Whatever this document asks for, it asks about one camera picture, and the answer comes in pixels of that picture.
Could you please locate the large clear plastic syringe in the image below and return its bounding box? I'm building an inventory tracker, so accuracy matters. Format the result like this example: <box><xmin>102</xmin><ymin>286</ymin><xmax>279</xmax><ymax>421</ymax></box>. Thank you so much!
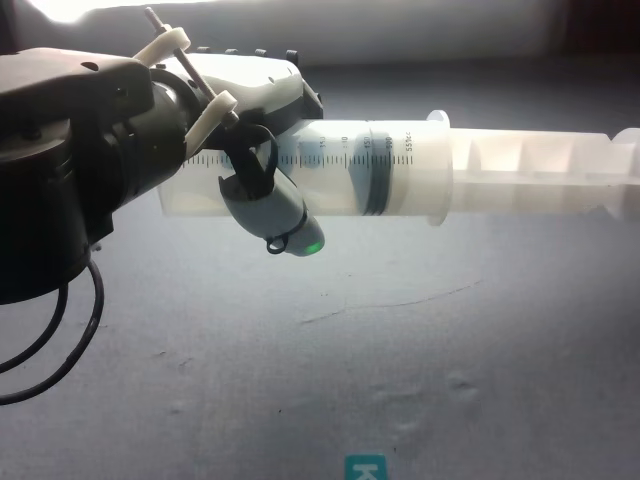
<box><xmin>158</xmin><ymin>109</ymin><xmax>640</xmax><ymax>229</ymax></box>

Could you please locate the grey table cloth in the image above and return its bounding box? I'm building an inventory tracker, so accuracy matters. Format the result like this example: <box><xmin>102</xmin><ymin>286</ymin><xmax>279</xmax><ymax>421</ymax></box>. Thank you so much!
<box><xmin>0</xmin><ymin>54</ymin><xmax>640</xmax><ymax>480</ymax></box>

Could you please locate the white backdrop board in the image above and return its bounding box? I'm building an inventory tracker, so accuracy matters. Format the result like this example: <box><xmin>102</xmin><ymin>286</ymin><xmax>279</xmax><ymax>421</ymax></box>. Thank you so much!
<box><xmin>0</xmin><ymin>0</ymin><xmax>569</xmax><ymax>66</ymax></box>

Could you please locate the blue letter K cube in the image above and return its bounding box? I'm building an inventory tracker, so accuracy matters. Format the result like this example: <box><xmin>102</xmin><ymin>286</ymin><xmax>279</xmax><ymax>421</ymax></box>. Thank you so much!
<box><xmin>344</xmin><ymin>453</ymin><xmax>389</xmax><ymax>480</ymax></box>

